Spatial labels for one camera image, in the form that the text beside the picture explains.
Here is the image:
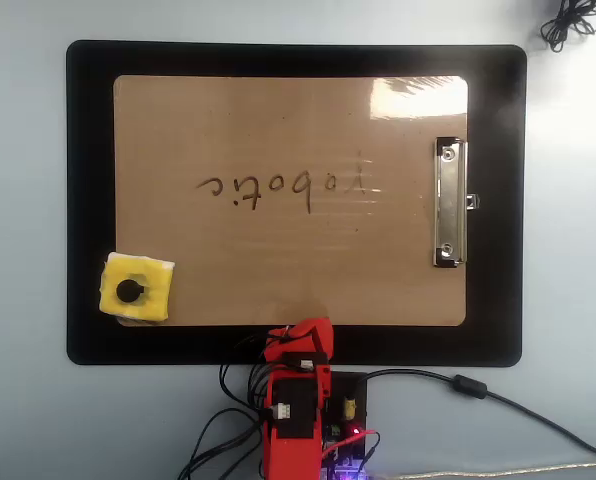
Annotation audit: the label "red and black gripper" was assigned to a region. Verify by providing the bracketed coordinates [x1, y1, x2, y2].
[263, 318, 336, 374]

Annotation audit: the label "yellow sponge with black knob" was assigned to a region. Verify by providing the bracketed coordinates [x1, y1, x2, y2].
[99, 251, 176, 324]

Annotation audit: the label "black robot base with electronics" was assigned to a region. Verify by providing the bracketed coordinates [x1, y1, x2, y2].
[321, 372, 370, 480]

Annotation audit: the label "brown clipboard board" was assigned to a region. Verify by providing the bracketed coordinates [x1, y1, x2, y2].
[112, 74, 469, 328]

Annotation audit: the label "silver metal clipboard clip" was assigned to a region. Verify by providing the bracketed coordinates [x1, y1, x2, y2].
[431, 136, 482, 269]

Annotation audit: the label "black rubber mat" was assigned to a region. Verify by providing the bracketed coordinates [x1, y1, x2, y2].
[66, 39, 528, 367]

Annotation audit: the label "thin black servo wires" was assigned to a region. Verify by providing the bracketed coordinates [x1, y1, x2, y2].
[177, 332, 284, 480]

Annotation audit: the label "red wire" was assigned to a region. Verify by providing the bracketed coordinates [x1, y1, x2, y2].
[322, 429, 382, 464]

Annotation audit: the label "black power cable with ferrite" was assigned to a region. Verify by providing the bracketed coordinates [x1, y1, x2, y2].
[365, 368, 596, 461]

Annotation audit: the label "silver braided USB cable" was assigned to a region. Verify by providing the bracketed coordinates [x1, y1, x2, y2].
[367, 462, 596, 480]

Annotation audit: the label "coiled thin black cable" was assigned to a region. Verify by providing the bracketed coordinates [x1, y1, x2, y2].
[540, 0, 596, 54]

